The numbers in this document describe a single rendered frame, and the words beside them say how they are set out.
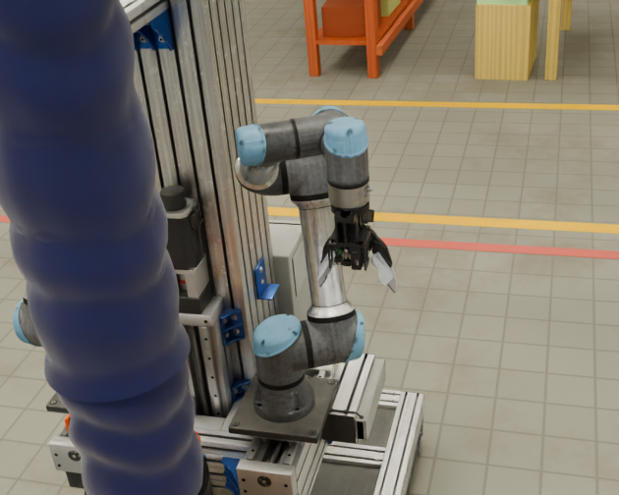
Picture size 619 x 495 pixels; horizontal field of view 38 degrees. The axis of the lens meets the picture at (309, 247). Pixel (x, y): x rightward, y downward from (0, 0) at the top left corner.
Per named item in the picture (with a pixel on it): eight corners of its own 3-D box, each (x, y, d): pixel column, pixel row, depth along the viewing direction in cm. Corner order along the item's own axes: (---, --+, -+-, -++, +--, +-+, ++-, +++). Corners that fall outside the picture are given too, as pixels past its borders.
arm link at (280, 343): (253, 360, 221) (247, 315, 214) (306, 351, 222) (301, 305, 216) (259, 390, 210) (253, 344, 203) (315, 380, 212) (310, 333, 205)
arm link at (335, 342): (302, 360, 221) (270, 141, 209) (361, 350, 223) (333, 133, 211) (310, 376, 209) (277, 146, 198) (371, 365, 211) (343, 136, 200)
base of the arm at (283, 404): (264, 380, 229) (260, 349, 224) (321, 386, 225) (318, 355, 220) (246, 418, 217) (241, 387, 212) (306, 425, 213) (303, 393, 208)
